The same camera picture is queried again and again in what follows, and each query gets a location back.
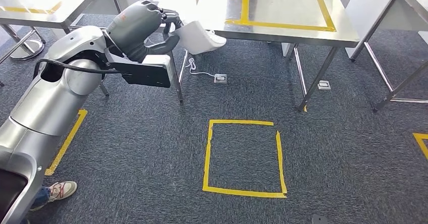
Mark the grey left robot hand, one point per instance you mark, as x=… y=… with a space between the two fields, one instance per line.
x=133 y=28

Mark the white plastic shell part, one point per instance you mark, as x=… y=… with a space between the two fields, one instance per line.
x=200 y=40

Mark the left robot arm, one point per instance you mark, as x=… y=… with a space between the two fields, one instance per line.
x=50 y=102

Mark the stainless steel workbench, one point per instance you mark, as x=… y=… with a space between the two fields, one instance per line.
x=284 y=5

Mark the silver floor socket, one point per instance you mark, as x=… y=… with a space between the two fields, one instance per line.
x=324 y=85
x=220 y=78

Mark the chrome round table base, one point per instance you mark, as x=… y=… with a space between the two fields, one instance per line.
x=28 y=50

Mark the yellow floor tape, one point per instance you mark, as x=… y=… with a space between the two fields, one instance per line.
x=67 y=142
x=419 y=140
x=244 y=193

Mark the large yellow tape square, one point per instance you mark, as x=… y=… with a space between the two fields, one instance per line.
x=284 y=25

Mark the person's shoe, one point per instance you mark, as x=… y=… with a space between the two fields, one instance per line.
x=63 y=190

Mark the person's leg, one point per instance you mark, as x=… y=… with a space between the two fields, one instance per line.
x=41 y=197

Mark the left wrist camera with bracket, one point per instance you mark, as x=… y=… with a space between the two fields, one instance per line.
x=147 y=75

